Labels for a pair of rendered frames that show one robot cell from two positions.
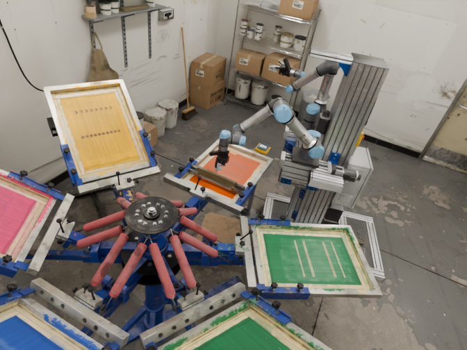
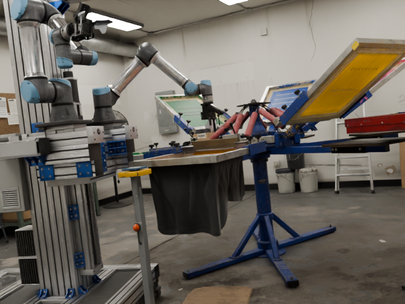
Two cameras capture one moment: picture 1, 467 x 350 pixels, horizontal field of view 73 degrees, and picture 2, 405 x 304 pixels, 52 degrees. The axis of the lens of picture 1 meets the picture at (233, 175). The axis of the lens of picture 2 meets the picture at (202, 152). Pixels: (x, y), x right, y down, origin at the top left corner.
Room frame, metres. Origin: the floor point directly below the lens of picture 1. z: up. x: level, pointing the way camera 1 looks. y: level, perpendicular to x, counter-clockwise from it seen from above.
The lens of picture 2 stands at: (4.93, 0.43, 1.13)
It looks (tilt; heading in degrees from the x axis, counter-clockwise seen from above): 3 degrees down; 188
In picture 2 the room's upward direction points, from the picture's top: 6 degrees counter-clockwise
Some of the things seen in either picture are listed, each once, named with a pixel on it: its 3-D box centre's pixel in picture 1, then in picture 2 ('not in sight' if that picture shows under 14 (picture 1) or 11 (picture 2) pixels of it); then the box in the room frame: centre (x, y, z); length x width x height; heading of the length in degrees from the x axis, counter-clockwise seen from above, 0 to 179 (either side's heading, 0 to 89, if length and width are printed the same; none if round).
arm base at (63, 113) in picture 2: (308, 123); (63, 112); (2.74, -0.61, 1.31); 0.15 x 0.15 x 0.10
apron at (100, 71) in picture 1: (101, 78); not in sight; (3.43, 1.71, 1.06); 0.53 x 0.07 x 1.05; 160
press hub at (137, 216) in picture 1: (153, 278); (260, 176); (1.26, 0.42, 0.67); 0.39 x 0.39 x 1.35
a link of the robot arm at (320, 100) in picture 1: (324, 87); (32, 51); (2.85, -0.68, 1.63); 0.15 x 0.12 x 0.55; 149
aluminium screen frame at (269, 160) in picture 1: (227, 169); (201, 155); (2.25, 0.06, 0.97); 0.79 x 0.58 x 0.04; 160
